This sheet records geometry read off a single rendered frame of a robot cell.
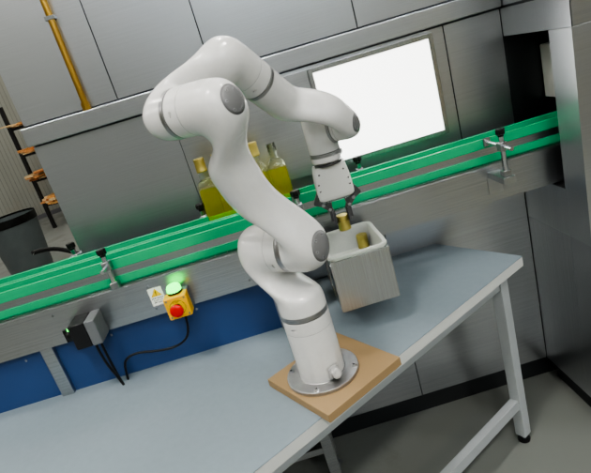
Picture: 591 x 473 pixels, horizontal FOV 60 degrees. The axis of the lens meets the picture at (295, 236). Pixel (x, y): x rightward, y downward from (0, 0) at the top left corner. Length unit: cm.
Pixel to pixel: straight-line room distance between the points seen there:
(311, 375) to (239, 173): 55
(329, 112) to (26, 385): 129
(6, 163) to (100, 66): 926
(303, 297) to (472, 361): 123
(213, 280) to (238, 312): 15
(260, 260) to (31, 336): 86
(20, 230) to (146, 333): 507
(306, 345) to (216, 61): 68
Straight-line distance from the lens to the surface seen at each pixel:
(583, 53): 169
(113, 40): 183
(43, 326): 176
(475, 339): 226
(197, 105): 96
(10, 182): 1104
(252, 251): 120
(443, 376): 230
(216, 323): 168
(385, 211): 169
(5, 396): 196
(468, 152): 176
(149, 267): 162
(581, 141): 173
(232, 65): 109
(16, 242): 673
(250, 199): 107
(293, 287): 123
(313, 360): 129
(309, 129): 135
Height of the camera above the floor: 154
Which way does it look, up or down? 19 degrees down
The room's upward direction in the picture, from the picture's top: 17 degrees counter-clockwise
